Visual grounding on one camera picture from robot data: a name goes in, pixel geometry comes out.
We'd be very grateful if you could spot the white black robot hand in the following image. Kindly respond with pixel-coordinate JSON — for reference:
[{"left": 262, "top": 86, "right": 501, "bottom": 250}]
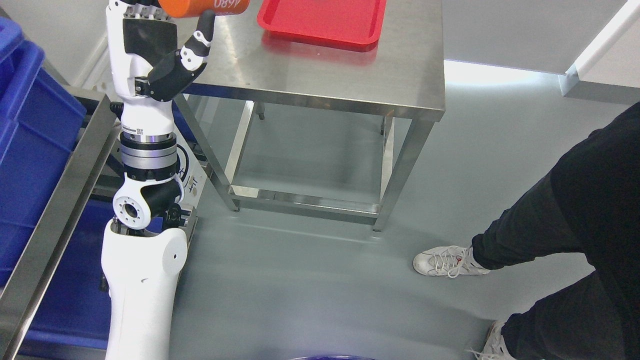
[{"left": 105, "top": 0, "right": 217, "bottom": 143}]

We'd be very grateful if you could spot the orange cylindrical capacitor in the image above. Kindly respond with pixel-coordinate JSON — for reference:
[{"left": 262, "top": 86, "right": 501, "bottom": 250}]
[{"left": 158, "top": 0, "right": 250, "bottom": 18}]

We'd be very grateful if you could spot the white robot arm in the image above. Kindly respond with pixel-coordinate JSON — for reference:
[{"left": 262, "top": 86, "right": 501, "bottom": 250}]
[{"left": 101, "top": 132, "right": 188, "bottom": 360}]

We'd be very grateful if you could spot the blue bin far left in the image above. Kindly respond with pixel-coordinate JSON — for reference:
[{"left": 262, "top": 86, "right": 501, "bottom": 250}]
[{"left": 0, "top": 18, "right": 87, "bottom": 287}]

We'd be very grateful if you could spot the blue bin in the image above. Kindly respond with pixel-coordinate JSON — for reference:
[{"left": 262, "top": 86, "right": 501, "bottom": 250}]
[
  {"left": 20, "top": 200, "right": 166, "bottom": 351},
  {"left": 0, "top": 18, "right": 87, "bottom": 287}
]

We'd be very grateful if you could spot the stainless steel table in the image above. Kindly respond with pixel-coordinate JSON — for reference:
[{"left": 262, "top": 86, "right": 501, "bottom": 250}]
[{"left": 176, "top": 0, "right": 446, "bottom": 232}]

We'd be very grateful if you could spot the red plastic tray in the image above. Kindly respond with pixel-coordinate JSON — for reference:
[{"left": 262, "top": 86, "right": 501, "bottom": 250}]
[{"left": 256, "top": 0, "right": 387, "bottom": 52}]

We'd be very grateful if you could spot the blue lower bin left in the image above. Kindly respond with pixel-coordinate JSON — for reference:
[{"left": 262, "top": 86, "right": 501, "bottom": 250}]
[{"left": 20, "top": 200, "right": 166, "bottom": 351}]

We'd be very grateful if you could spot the white sneaker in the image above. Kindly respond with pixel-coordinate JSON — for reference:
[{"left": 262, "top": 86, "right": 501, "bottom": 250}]
[
  {"left": 468, "top": 320, "right": 515, "bottom": 360},
  {"left": 413, "top": 245, "right": 490, "bottom": 279}
]

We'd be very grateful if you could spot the person in black trousers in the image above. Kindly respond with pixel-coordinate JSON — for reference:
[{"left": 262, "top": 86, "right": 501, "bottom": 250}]
[{"left": 471, "top": 104, "right": 640, "bottom": 360}]

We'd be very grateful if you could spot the metal shelf front rail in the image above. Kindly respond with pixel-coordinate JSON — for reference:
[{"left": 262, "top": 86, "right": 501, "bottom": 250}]
[{"left": 0, "top": 89, "right": 119, "bottom": 360}]

